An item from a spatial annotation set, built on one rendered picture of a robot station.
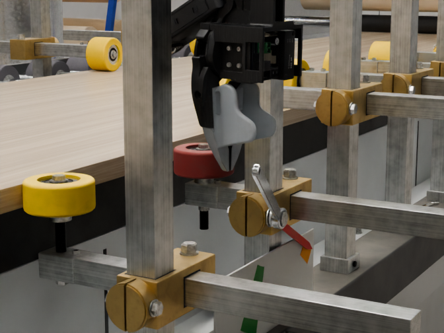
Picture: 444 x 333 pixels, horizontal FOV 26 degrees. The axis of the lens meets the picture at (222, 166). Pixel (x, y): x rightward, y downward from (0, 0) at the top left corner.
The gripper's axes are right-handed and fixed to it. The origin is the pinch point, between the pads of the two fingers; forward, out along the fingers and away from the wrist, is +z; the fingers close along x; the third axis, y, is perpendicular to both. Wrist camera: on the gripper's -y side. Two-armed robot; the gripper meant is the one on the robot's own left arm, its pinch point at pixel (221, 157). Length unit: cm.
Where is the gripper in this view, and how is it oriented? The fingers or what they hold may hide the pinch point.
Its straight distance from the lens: 98.8
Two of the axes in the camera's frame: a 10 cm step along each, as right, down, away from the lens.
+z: -0.1, 9.8, 2.2
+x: 6.0, -1.7, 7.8
